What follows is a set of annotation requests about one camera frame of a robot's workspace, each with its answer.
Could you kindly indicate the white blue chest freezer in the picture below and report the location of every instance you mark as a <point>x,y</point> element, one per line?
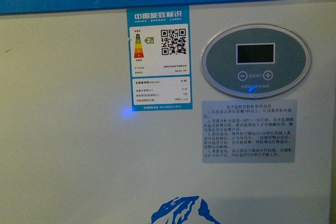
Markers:
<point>74,151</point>

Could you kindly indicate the China energy label sticker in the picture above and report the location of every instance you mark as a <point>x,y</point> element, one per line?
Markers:
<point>160,58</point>

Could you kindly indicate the oval temperature control panel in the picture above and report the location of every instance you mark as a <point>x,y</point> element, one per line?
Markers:
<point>255,61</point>

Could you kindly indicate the grey instruction sticker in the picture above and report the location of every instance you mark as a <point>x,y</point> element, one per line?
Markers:
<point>249,131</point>

